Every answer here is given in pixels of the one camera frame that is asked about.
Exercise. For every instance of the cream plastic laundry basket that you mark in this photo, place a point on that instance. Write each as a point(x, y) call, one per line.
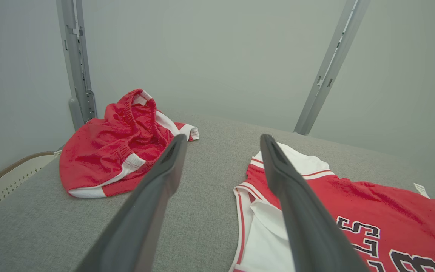
point(2, 181)

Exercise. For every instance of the grey partition post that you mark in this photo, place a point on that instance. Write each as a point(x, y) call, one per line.
point(330, 64)

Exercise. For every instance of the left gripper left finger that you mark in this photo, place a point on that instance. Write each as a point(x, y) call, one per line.
point(142, 219)

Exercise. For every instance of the red white sports shorts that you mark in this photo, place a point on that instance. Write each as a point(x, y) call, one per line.
point(100, 151)

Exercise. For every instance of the grey partition leg with caster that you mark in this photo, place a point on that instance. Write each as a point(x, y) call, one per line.
point(77, 68)

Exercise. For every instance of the red white basketball jersey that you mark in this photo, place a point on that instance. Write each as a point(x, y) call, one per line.
point(391, 211)

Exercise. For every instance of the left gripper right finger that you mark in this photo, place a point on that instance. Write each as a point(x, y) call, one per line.
point(308, 226)

